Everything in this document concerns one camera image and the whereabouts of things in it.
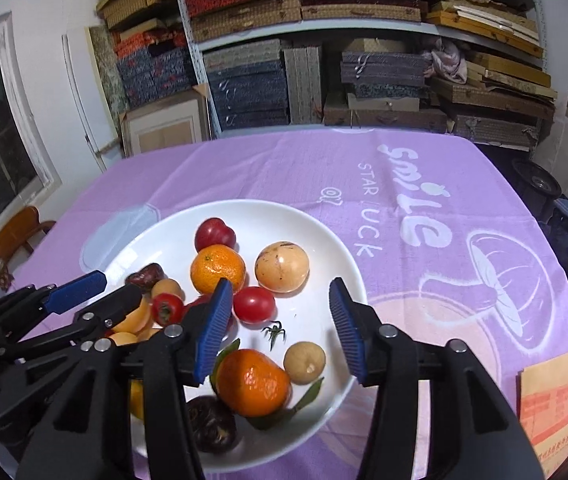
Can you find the green patterned panel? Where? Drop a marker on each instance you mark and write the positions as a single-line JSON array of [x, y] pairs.
[[106, 70]]

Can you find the stack of wooden frames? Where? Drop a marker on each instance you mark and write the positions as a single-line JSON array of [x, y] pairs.
[[493, 70]]

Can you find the orange mandarin with leaves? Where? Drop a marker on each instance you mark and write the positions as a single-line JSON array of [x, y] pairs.
[[253, 382]]

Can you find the large dark water chestnut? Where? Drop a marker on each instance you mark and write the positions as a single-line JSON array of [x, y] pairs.
[[211, 422]]

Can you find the round pale yellow loquat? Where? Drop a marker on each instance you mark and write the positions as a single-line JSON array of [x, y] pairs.
[[124, 338]]

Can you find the yellow loquat with dark tip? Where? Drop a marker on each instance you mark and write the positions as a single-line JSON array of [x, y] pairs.
[[166, 287]]

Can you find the brown wooden chair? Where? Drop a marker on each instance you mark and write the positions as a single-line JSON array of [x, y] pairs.
[[14, 232]]

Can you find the framed picture in cardboard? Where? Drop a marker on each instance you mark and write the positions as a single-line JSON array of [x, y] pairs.
[[164, 127]]

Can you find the stack of grey flat boxes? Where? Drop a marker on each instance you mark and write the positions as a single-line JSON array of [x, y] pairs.
[[383, 67]]

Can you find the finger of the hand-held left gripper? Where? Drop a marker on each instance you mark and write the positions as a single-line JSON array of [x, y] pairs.
[[109, 310], [74, 290]]

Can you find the brown paper envelope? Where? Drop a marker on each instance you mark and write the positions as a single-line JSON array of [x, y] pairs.
[[558, 410]]

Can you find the plain orange mandarin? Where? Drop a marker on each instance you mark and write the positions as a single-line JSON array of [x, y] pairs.
[[217, 269]]

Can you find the white metal shelf rack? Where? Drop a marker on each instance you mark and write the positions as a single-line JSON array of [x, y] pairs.
[[239, 41]]

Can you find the brown longan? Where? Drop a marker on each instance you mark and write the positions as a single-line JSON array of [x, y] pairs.
[[304, 362]]

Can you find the stack of blue floral boxes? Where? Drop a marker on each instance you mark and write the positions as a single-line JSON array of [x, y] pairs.
[[156, 75]]

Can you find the white leaning board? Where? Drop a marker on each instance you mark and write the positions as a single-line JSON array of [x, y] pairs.
[[84, 100]]

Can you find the oval yellow loquat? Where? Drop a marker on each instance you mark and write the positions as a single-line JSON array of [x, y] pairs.
[[136, 317]]

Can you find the yellow round tomato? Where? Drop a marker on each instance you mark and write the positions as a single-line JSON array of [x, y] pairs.
[[136, 400]]

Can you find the white oval plate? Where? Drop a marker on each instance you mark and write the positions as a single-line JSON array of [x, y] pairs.
[[324, 250]]

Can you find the large dark red plum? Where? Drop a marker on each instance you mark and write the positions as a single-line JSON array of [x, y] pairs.
[[214, 234]]

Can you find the red cherry tomato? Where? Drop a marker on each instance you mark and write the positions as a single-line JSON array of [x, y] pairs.
[[166, 308], [196, 302], [254, 305]]

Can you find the stack of dark blue boxes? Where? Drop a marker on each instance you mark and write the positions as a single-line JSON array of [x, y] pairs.
[[249, 90]]

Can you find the spotted yellow passion fruit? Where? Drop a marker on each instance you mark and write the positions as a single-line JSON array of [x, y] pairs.
[[282, 266]]

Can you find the black round wheel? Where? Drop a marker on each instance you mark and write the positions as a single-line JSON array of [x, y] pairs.
[[536, 180]]

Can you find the green tomato calyx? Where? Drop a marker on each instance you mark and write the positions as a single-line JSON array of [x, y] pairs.
[[274, 332]]

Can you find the pink crumpled cloth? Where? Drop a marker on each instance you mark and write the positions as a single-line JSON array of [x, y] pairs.
[[446, 60]]

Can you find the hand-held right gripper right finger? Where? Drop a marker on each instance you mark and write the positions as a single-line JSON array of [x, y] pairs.
[[346, 330]]

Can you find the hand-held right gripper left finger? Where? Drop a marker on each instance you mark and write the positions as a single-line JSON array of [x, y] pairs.
[[214, 330]]

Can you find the orange red patterned boxes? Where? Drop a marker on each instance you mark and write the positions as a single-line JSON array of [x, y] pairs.
[[149, 40]]

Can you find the upright grey boxes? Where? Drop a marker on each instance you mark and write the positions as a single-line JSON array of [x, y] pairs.
[[304, 85]]

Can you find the purple printed tablecloth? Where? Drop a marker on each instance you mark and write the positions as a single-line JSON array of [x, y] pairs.
[[289, 170]]

